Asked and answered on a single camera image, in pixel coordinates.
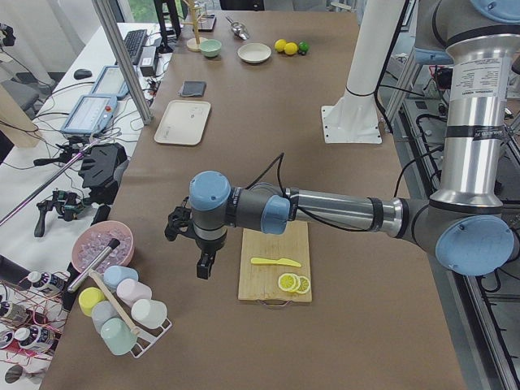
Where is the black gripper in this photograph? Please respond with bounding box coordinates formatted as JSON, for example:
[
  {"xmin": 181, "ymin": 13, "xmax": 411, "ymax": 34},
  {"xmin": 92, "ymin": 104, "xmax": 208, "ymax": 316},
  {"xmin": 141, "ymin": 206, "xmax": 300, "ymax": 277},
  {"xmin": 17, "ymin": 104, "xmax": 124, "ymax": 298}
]
[{"xmin": 164, "ymin": 197, "xmax": 227, "ymax": 280}]

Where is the cream round plate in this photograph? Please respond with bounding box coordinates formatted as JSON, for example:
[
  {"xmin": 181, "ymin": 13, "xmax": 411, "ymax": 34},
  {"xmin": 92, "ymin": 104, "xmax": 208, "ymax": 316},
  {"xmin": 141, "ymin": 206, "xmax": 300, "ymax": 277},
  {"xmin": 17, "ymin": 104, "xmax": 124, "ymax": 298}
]
[{"xmin": 237, "ymin": 43, "xmax": 271, "ymax": 64}]

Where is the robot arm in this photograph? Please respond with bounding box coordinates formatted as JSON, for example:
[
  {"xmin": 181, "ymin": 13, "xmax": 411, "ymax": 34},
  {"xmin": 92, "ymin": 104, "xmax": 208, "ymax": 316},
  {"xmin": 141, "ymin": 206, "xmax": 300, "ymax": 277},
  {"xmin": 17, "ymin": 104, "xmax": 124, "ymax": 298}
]
[{"xmin": 165, "ymin": 1, "xmax": 519, "ymax": 279}]

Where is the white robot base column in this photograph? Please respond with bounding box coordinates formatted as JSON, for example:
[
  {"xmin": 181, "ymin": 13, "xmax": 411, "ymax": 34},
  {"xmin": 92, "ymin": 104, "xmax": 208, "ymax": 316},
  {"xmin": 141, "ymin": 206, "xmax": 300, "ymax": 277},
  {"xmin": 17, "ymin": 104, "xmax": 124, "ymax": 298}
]
[{"xmin": 321, "ymin": 0, "xmax": 409, "ymax": 144}]

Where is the cream rabbit tray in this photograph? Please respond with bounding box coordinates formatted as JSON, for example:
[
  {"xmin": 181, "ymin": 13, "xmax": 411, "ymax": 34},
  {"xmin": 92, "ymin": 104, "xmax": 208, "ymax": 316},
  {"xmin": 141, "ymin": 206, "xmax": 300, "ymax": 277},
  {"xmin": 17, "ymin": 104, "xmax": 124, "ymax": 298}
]
[{"xmin": 154, "ymin": 100, "xmax": 211, "ymax": 146}]

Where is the black flat tray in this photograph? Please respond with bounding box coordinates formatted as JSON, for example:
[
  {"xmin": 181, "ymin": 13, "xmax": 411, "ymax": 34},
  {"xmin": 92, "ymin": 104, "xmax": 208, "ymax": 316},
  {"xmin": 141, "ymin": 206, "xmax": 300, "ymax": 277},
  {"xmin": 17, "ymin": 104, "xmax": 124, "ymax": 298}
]
[{"xmin": 184, "ymin": 15, "xmax": 217, "ymax": 33}]

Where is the yellow plastic knife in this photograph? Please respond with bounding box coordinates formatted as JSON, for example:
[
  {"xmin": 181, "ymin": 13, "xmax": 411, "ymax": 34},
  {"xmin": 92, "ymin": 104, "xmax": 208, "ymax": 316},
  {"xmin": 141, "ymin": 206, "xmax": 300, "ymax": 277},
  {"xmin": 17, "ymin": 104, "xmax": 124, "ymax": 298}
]
[{"xmin": 250, "ymin": 257, "xmax": 301, "ymax": 268}]

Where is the bamboo cutting board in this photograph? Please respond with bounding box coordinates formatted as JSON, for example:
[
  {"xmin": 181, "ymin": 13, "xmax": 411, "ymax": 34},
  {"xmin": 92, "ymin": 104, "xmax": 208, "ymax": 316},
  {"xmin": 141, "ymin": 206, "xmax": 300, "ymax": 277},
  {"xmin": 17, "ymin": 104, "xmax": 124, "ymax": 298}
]
[{"xmin": 238, "ymin": 222, "xmax": 313, "ymax": 306}]

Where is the white plastic cup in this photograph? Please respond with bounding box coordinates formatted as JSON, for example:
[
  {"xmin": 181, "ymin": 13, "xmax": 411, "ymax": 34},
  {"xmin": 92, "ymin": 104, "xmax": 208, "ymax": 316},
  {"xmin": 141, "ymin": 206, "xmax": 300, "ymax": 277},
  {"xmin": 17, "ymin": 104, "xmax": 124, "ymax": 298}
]
[{"xmin": 131, "ymin": 299, "xmax": 167, "ymax": 329}]

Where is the pink plastic cup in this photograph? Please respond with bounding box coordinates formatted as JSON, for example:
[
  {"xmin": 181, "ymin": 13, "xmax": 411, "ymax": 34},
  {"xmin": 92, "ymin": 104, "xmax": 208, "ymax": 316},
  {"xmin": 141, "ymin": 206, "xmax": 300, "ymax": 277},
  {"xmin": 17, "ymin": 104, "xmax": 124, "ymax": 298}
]
[{"xmin": 116, "ymin": 278, "xmax": 152, "ymax": 307}]

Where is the lemon slice front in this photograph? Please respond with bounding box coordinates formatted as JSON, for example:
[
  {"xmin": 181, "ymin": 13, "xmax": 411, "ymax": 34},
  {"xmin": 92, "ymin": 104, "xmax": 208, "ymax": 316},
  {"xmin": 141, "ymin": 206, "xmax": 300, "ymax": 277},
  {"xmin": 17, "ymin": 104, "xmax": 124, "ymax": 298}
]
[{"xmin": 278, "ymin": 273, "xmax": 301, "ymax": 293}]

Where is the lemon slice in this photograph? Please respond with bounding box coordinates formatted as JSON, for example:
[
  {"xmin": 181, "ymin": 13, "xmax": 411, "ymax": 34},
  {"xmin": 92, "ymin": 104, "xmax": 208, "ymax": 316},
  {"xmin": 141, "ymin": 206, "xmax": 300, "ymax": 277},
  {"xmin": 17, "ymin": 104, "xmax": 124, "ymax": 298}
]
[
  {"xmin": 278, "ymin": 273, "xmax": 301, "ymax": 293},
  {"xmin": 300, "ymin": 276, "xmax": 311, "ymax": 294},
  {"xmin": 293, "ymin": 275, "xmax": 310, "ymax": 295}
]

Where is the blue plastic cup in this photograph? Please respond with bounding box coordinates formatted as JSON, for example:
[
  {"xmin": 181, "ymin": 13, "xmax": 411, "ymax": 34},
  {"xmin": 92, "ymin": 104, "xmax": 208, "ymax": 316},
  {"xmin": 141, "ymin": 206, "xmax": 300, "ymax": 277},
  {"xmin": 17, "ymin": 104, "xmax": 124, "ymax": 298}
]
[{"xmin": 103, "ymin": 266, "xmax": 139, "ymax": 293}]

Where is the steel muddler black tip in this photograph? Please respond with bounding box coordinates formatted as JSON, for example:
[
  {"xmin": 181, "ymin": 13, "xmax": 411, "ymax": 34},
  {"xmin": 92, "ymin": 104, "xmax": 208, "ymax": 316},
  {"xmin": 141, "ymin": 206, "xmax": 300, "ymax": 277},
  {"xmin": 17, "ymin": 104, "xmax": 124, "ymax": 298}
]
[{"xmin": 67, "ymin": 238, "xmax": 120, "ymax": 293}]

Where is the lemon slice middle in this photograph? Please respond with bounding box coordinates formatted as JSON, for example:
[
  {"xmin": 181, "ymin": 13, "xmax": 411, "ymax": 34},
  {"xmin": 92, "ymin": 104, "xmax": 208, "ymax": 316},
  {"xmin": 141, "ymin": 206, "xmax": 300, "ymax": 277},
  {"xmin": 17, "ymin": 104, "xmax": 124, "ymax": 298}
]
[{"xmin": 293, "ymin": 275, "xmax": 310, "ymax": 295}]

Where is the lemon slice back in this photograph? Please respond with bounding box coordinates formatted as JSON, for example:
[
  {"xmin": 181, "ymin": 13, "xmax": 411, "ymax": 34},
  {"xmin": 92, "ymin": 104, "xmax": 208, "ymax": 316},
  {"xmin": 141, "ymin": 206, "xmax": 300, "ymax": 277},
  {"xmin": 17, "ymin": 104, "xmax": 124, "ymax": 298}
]
[{"xmin": 300, "ymin": 276, "xmax": 311, "ymax": 294}]

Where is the mint green plastic cup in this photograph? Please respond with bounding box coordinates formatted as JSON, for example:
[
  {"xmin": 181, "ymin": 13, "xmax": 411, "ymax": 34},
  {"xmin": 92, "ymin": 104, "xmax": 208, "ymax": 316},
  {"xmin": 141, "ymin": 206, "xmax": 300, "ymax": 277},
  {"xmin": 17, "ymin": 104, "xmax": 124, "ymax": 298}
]
[{"xmin": 100, "ymin": 318, "xmax": 137, "ymax": 356}]

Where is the grey plastic cup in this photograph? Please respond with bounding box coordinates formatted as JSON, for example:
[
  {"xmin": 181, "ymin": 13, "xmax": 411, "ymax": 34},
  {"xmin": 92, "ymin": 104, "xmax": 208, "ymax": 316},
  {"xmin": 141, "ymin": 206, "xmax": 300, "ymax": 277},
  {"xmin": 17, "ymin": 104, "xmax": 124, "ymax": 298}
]
[{"xmin": 91, "ymin": 301, "xmax": 119, "ymax": 334}]

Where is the pink bowl of ice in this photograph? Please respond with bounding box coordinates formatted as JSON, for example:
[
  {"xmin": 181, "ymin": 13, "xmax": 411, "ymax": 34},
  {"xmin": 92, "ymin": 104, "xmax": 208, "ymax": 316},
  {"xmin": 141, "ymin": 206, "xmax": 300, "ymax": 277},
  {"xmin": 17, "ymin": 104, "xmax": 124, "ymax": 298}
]
[{"xmin": 71, "ymin": 220, "xmax": 135, "ymax": 273}]

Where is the yellow plastic cup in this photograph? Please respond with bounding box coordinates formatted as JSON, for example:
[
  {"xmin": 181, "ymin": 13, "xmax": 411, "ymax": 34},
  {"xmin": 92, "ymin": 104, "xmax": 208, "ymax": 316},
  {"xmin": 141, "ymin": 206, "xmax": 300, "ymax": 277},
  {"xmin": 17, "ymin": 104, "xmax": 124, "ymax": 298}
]
[{"xmin": 79, "ymin": 287, "xmax": 106, "ymax": 317}]

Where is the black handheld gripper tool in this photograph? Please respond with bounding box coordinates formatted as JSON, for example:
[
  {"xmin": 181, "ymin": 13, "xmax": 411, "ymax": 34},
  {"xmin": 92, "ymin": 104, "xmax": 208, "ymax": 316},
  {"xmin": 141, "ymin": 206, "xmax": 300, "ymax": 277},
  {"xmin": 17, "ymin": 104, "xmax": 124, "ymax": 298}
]
[{"xmin": 33, "ymin": 189, "xmax": 92, "ymax": 237}]

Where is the grey folded cloth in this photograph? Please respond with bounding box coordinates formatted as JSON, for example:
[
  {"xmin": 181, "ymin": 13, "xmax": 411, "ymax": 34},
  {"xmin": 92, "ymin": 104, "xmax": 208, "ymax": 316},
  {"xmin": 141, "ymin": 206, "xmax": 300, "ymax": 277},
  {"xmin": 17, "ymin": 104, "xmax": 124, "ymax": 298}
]
[{"xmin": 179, "ymin": 80, "xmax": 206, "ymax": 98}]

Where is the teach pendant near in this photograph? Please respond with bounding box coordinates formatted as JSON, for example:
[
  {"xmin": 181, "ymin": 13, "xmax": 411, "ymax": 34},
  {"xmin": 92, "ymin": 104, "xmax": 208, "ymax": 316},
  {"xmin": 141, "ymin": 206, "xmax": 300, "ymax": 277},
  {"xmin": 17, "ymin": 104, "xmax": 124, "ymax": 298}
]
[{"xmin": 60, "ymin": 94, "xmax": 118, "ymax": 135}]

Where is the teach pendant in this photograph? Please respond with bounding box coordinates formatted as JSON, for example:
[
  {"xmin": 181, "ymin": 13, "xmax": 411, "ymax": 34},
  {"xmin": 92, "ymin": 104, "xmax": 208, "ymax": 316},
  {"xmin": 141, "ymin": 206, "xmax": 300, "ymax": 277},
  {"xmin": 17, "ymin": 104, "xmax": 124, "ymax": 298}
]
[
  {"xmin": 90, "ymin": 65, "xmax": 129, "ymax": 100},
  {"xmin": 60, "ymin": 94, "xmax": 118, "ymax": 135}
]

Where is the teach pendant far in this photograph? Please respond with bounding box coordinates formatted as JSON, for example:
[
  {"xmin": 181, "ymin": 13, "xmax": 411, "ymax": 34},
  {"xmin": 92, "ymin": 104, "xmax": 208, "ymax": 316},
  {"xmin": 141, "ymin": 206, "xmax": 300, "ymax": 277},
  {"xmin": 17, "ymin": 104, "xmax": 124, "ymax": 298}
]
[{"xmin": 90, "ymin": 65, "xmax": 129, "ymax": 100}]

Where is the mint green bowl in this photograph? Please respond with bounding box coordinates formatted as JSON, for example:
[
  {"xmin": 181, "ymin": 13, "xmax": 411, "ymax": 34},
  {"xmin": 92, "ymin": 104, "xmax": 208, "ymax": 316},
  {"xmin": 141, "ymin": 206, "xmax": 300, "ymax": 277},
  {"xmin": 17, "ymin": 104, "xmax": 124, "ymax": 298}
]
[{"xmin": 199, "ymin": 39, "xmax": 223, "ymax": 59}]

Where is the wooden mug tree stand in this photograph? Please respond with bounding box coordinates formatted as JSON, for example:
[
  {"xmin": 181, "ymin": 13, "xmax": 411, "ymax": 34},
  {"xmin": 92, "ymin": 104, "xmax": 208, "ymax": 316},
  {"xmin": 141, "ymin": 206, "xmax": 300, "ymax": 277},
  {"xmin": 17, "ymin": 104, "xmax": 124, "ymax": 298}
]
[{"xmin": 183, "ymin": 0, "xmax": 207, "ymax": 52}]

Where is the black computer mouse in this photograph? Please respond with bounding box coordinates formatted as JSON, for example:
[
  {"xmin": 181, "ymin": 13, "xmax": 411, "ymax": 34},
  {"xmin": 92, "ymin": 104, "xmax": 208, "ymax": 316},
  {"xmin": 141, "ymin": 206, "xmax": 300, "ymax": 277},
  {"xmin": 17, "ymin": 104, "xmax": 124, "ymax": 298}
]
[{"xmin": 73, "ymin": 68, "xmax": 93, "ymax": 80}]

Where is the yellow lemon left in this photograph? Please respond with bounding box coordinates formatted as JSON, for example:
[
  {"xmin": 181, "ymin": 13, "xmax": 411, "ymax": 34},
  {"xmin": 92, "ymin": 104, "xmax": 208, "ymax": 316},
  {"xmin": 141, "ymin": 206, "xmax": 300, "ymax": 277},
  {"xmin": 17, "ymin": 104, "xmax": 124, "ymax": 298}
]
[{"xmin": 274, "ymin": 39, "xmax": 287, "ymax": 53}]

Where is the yellow lemon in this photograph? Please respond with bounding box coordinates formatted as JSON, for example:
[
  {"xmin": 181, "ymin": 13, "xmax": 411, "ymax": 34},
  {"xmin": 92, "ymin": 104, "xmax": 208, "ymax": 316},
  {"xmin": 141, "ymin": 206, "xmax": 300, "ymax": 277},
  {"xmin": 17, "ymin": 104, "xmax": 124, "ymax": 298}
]
[
  {"xmin": 274, "ymin": 39, "xmax": 287, "ymax": 53},
  {"xmin": 284, "ymin": 42, "xmax": 299, "ymax": 56}
]

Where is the yellow lemon right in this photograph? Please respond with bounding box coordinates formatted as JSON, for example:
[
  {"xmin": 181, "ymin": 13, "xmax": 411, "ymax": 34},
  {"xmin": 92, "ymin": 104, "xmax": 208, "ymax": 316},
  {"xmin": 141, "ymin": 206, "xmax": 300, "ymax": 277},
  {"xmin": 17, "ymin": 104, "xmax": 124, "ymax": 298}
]
[{"xmin": 284, "ymin": 42, "xmax": 299, "ymax": 56}]

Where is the black keyboard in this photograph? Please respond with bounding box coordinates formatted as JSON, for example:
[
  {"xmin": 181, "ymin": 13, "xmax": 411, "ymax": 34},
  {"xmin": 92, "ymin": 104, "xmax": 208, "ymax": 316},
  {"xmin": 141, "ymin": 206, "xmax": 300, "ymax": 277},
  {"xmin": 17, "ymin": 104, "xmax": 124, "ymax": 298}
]
[{"xmin": 123, "ymin": 29, "xmax": 147, "ymax": 65}]

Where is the steel ice scoop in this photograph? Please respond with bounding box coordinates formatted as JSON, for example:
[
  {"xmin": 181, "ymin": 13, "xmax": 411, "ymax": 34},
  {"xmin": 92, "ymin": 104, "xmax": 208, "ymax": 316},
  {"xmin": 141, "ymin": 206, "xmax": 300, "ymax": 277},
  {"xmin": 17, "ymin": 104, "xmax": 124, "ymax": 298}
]
[{"xmin": 226, "ymin": 16, "xmax": 250, "ymax": 41}]

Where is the green lime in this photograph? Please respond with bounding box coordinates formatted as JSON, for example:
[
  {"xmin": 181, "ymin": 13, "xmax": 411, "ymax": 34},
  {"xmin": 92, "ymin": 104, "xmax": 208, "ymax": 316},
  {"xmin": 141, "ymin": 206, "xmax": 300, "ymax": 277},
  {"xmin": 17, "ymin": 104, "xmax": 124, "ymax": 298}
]
[{"xmin": 298, "ymin": 41, "xmax": 310, "ymax": 55}]

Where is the white wire cup rack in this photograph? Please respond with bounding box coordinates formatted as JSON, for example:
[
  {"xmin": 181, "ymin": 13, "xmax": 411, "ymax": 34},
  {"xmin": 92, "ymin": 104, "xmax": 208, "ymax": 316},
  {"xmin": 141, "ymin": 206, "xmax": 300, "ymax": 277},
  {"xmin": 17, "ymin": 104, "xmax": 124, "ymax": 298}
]
[{"xmin": 88, "ymin": 271, "xmax": 173, "ymax": 359}]

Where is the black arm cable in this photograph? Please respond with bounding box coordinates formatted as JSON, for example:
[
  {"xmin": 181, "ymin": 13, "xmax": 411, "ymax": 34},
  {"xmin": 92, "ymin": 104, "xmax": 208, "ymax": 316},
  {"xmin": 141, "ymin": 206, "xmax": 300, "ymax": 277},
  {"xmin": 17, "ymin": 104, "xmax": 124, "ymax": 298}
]
[{"xmin": 243, "ymin": 152, "xmax": 375, "ymax": 228}]

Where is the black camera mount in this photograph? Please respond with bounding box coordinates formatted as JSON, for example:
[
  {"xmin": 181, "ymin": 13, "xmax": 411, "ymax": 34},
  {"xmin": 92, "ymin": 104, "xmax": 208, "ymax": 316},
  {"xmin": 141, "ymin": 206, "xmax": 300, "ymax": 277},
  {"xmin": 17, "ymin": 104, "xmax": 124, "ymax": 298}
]
[{"xmin": 79, "ymin": 143, "xmax": 129, "ymax": 205}]

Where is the aluminium frame post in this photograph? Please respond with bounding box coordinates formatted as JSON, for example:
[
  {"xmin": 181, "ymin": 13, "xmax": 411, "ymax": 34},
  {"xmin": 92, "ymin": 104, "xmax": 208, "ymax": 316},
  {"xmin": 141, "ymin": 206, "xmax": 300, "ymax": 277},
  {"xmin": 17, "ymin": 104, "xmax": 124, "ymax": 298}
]
[{"xmin": 92, "ymin": 0, "xmax": 152, "ymax": 125}]

